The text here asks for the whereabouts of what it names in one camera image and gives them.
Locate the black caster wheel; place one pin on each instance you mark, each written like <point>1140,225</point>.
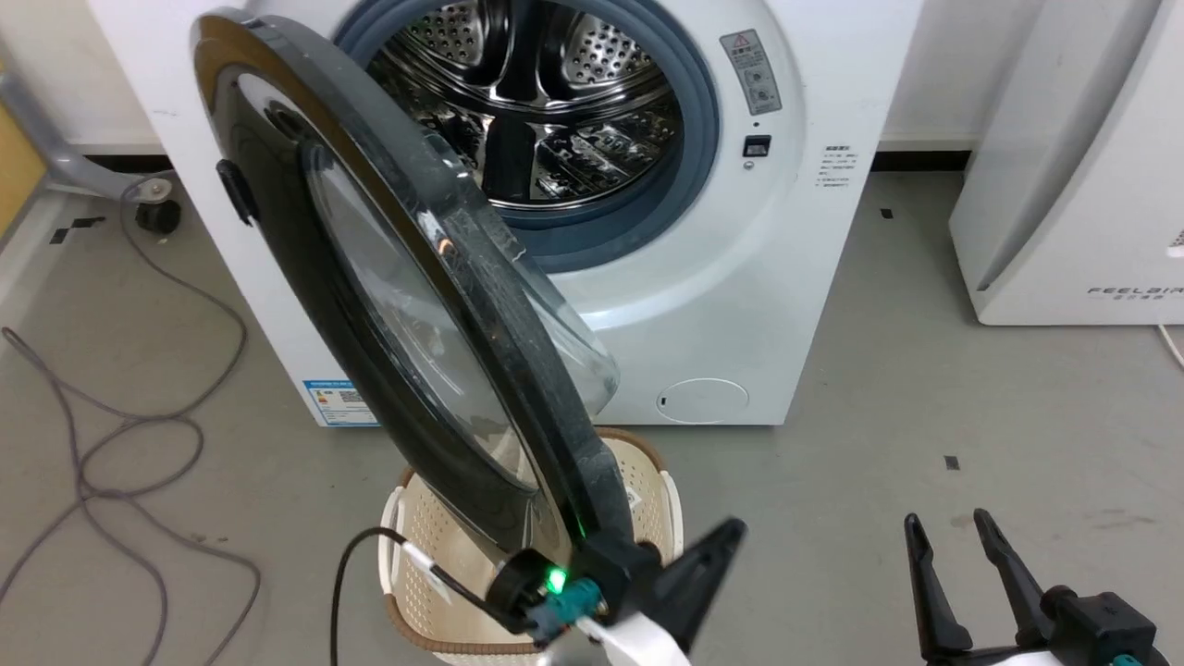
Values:
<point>159,216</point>

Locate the cream plastic laundry basket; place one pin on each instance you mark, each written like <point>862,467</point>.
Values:
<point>425,592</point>

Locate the steel washing machine drum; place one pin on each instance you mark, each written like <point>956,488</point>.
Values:
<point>555,92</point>

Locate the blue energy label sticker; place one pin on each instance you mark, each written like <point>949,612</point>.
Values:
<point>335,405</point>

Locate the black door lock socket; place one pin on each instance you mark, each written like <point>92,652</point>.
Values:
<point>757,145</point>

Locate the black wrist camera green light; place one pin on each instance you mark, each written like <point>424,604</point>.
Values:
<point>520,587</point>

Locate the black round washing machine door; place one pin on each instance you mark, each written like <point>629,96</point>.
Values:
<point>277,231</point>

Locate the round white filter cover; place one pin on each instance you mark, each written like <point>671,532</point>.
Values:
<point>705,400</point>

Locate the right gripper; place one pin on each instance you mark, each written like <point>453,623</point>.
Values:
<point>1101,624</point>

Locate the wooden furniture panel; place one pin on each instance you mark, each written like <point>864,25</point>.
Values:
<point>17,166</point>

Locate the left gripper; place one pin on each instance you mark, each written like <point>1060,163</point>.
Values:
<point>620,583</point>

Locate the white front-load washing machine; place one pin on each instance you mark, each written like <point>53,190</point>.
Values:
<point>740,305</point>

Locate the white air purifier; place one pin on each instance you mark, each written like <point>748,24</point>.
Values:
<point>1064,231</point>

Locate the grey furniture leg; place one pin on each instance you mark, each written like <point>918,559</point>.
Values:
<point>65,157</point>

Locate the grey rubber door gasket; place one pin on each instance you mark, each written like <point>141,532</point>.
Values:
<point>601,236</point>

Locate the grey warning sticker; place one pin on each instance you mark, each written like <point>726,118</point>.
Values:
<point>751,72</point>

